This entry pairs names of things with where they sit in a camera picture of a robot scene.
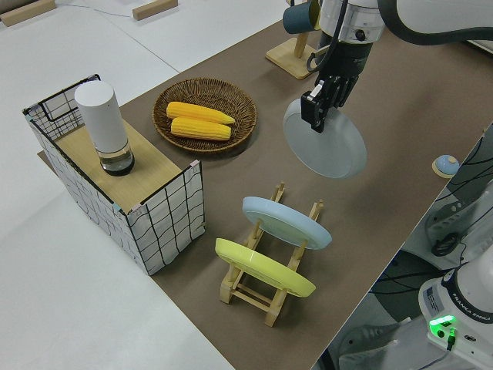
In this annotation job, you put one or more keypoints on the gray round plate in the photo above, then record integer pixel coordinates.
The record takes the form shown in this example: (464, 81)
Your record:
(331, 150)

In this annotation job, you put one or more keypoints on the brown wicker basket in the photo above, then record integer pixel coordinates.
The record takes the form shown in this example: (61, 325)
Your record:
(200, 88)

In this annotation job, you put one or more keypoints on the blue call bell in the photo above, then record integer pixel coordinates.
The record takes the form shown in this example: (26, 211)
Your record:
(446, 163)

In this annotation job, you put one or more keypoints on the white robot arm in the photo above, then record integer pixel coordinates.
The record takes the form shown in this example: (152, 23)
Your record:
(473, 285)

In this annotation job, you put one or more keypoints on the small pink clip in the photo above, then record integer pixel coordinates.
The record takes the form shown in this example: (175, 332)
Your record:
(195, 165)
(137, 209)

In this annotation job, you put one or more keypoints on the light blue round plate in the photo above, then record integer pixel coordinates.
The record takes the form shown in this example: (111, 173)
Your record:
(285, 223)

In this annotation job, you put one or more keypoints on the long wooden block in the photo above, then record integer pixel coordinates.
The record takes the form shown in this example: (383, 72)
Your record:
(27, 11)
(154, 9)

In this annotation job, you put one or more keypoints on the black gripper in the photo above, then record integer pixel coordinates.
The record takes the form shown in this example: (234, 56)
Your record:
(344, 58)

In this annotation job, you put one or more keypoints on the brown table mat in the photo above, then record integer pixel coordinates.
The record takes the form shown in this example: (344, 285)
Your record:
(404, 115)

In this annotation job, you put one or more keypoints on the low wooden plate rack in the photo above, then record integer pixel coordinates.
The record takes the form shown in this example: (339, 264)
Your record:
(226, 291)

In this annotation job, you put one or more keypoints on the yellow round plate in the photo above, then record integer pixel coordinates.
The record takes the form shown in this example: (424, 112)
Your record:
(262, 266)

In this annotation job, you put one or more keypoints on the dark blue mug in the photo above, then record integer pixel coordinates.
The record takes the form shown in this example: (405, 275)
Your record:
(294, 19)

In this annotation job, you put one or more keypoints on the yellow corn cob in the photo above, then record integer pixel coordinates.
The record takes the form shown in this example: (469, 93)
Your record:
(200, 129)
(196, 112)

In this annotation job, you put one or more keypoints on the wooden mug tree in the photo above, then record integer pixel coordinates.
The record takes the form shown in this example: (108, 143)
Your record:
(289, 58)

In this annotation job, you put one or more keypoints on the white cylindrical container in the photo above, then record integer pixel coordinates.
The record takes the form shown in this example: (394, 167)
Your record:
(104, 119)

